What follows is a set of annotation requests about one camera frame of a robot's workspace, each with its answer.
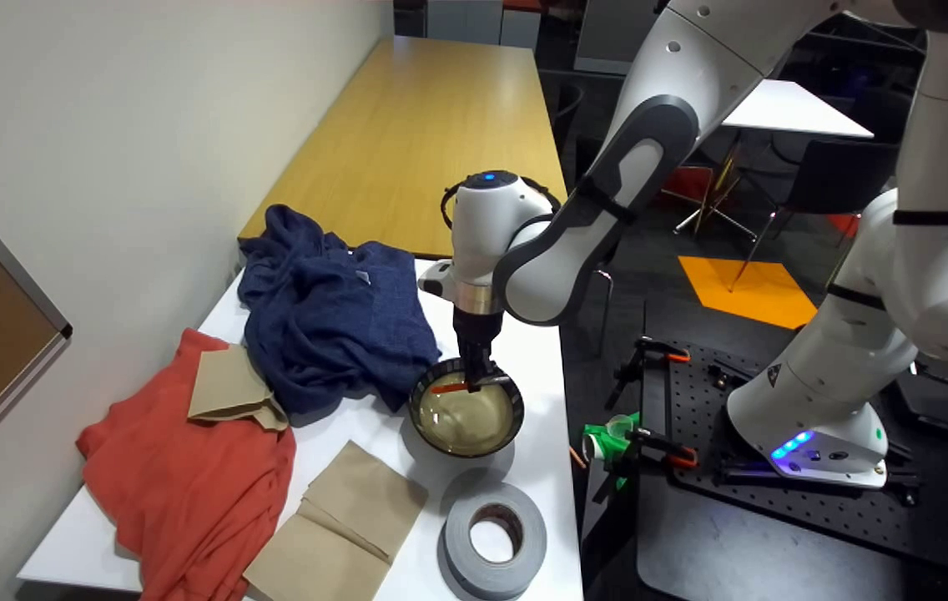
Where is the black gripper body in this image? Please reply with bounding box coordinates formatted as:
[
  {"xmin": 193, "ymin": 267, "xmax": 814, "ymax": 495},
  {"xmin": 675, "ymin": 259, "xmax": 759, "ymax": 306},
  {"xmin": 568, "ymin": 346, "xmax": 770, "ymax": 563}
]
[{"xmin": 450, "ymin": 306, "xmax": 506, "ymax": 361}]

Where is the black bowl with beige inside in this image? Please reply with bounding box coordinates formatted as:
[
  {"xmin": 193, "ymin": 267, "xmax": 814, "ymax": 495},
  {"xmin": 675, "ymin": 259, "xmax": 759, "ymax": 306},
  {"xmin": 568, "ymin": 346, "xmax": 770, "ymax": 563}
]
[{"xmin": 400, "ymin": 354, "xmax": 528, "ymax": 480}]

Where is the green plastic clip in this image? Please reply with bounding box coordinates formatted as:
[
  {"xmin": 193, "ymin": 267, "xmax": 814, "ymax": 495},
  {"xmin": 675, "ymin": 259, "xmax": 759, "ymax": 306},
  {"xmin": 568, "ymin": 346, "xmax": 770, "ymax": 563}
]
[{"xmin": 581, "ymin": 411, "xmax": 647, "ymax": 464}]

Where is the navy blue cloth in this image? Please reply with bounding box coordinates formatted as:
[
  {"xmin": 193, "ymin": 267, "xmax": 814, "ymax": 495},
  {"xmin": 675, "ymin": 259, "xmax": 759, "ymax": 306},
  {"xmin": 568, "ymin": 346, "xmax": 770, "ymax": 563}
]
[{"xmin": 235, "ymin": 202, "xmax": 443, "ymax": 428}]

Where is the long yellow wooden table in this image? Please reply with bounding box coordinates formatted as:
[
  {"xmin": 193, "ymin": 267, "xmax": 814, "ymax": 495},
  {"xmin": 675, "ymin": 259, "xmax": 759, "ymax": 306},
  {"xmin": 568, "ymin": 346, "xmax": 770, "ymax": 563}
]
[{"xmin": 236, "ymin": 33, "xmax": 586, "ymax": 275}]

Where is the small tan cloth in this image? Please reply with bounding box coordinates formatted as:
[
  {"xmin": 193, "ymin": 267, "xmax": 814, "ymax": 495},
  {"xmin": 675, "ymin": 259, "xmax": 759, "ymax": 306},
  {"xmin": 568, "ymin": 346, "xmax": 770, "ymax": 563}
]
[{"xmin": 183, "ymin": 345, "xmax": 292, "ymax": 435}]

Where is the orange-red cloth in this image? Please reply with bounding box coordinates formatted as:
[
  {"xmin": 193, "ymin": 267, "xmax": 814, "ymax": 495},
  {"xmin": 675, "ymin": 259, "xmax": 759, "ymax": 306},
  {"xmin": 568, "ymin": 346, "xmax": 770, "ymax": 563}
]
[{"xmin": 72, "ymin": 328, "xmax": 299, "ymax": 601}]

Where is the white square table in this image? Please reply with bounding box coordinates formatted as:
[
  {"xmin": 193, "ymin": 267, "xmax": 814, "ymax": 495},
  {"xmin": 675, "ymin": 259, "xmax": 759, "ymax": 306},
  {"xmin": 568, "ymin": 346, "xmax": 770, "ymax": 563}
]
[{"xmin": 720, "ymin": 76, "xmax": 879, "ymax": 142}]

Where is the black office chair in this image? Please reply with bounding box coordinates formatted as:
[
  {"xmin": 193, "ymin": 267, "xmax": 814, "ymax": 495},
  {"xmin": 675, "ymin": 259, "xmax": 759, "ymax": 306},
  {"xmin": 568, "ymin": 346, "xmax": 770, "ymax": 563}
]
[{"xmin": 783, "ymin": 137, "xmax": 901, "ymax": 224}]

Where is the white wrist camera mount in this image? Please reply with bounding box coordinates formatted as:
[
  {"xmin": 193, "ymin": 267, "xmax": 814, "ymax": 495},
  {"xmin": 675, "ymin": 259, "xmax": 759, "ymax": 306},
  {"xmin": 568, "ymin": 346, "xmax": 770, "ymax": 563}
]
[{"xmin": 416, "ymin": 259, "xmax": 459, "ymax": 305}]

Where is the orange-handled black clamp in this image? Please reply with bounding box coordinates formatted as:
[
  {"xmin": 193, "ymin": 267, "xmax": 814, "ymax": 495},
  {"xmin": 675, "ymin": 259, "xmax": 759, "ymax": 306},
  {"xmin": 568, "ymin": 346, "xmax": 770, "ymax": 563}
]
[
  {"xmin": 605, "ymin": 428, "xmax": 704, "ymax": 478},
  {"xmin": 605, "ymin": 329, "xmax": 695, "ymax": 413}
]

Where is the grey duct tape roll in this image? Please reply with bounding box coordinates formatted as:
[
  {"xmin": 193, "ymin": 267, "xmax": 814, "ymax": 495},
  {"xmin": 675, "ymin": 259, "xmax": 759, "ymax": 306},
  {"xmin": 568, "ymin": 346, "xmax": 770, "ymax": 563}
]
[{"xmin": 436, "ymin": 480, "xmax": 551, "ymax": 601}]

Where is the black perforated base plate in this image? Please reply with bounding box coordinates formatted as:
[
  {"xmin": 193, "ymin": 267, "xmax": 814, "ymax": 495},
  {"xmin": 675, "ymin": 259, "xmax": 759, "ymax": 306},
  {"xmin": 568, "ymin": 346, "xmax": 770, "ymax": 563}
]
[{"xmin": 635, "ymin": 345, "xmax": 948, "ymax": 601}]

